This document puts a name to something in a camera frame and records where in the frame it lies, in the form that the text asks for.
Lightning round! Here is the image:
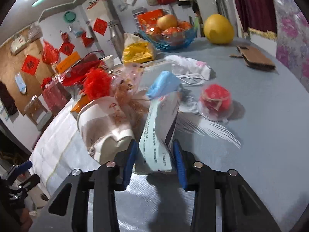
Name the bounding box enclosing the steel thermos bottle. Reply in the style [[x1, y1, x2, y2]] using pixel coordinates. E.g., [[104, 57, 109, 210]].
[[108, 19, 125, 59]]

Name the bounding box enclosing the blue glass fruit bowl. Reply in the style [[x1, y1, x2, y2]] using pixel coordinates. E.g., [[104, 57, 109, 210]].
[[139, 22, 197, 52]]

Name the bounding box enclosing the floral plastic sheet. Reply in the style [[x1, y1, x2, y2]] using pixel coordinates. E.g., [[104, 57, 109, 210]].
[[273, 0, 308, 90]]

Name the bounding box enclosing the red yellow apple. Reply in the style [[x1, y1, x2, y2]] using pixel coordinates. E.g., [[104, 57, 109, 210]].
[[157, 14, 177, 30]]

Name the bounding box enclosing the dark red curtain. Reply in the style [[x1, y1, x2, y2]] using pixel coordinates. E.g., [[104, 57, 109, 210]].
[[235, 0, 277, 40]]

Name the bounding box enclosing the pink floral cellophane wrap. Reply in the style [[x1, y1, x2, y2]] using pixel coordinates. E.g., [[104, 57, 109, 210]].
[[108, 63, 149, 138]]

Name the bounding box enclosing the red plastic bag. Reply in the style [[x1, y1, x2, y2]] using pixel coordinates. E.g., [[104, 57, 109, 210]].
[[42, 40, 59, 65]]

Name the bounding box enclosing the green white paper package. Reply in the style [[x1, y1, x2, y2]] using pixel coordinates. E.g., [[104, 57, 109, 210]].
[[135, 92, 180, 175]]

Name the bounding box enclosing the white refrigerator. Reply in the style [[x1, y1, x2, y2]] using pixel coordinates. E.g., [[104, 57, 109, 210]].
[[83, 0, 119, 58]]

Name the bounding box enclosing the red covered side table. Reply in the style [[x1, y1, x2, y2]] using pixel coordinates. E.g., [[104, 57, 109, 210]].
[[41, 77, 71, 116]]

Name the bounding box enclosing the orange long box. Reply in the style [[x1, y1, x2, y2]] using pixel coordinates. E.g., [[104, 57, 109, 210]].
[[55, 51, 81, 74]]

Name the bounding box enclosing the red ribbon pompom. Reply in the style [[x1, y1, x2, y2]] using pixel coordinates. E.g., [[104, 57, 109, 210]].
[[83, 68, 112, 100]]

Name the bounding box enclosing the white printed tissue pack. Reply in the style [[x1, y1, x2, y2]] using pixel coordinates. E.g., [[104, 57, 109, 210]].
[[164, 55, 211, 80]]

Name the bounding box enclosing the feather print tablecloth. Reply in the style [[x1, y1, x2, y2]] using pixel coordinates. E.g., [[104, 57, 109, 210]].
[[30, 38, 308, 231]]

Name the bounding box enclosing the orange medicine box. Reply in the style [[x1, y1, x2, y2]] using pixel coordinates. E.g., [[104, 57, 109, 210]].
[[71, 94, 91, 114]]

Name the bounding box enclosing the blue face mask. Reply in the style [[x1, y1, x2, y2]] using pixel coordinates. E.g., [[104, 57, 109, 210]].
[[146, 71, 181, 100]]

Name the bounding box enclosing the white ceramic bowl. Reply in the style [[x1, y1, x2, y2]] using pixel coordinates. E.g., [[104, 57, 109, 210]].
[[100, 55, 114, 71]]

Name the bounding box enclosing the yellow snack bag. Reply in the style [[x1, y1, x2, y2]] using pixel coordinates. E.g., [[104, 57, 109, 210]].
[[121, 33, 157, 64]]

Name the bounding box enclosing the white charging cable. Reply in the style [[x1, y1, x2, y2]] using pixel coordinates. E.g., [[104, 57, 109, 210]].
[[177, 73, 206, 87]]

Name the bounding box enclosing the orange gift box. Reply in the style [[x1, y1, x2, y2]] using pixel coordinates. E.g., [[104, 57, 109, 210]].
[[137, 9, 165, 26]]

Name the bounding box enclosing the phone in brown case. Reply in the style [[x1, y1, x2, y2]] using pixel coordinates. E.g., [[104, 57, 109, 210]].
[[229, 45, 276, 71]]

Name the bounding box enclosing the person left hand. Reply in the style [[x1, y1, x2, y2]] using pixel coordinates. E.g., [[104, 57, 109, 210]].
[[20, 212, 33, 232]]

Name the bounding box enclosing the crushed white paper cup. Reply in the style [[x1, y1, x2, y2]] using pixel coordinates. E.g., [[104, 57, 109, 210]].
[[77, 96, 134, 165]]

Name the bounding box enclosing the plastic cup with red paper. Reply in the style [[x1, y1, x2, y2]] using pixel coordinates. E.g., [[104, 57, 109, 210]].
[[197, 84, 234, 122]]

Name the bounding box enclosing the yellow pomelo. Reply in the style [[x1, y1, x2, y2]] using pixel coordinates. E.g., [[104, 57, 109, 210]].
[[203, 14, 235, 44]]

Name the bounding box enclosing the red foil snack wrapper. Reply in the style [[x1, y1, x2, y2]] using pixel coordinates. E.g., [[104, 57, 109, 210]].
[[59, 60, 106, 86]]

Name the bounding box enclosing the wooden chair grey cushion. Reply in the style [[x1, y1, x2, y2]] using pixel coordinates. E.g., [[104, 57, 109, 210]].
[[24, 95, 53, 133]]

